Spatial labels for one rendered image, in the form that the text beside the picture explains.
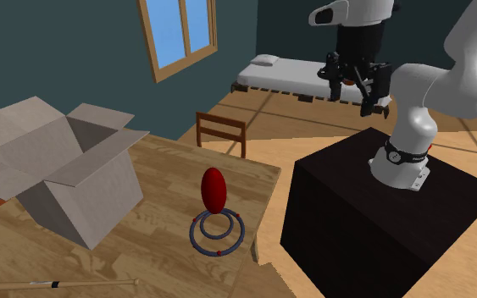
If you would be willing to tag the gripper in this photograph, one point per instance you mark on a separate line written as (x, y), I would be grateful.
(360, 41)

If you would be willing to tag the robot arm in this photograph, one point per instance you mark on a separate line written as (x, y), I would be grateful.
(448, 88)

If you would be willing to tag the white bed with pillow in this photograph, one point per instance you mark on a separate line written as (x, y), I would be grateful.
(287, 74)

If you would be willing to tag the black robot stand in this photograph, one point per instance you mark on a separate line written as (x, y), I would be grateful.
(358, 214)

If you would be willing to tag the brown wooden chair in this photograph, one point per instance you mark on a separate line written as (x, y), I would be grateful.
(221, 134)

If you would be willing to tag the red egg on blue rings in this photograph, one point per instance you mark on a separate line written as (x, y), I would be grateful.
(213, 190)

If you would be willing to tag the wood-framed window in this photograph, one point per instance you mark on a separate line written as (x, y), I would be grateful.
(180, 29)

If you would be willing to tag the wooden table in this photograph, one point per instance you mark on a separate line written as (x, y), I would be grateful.
(163, 177)

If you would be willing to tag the open grey cardboard box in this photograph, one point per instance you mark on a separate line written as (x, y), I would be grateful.
(68, 165)

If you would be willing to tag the wooden baseball bat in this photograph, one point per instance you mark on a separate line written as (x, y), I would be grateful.
(77, 284)

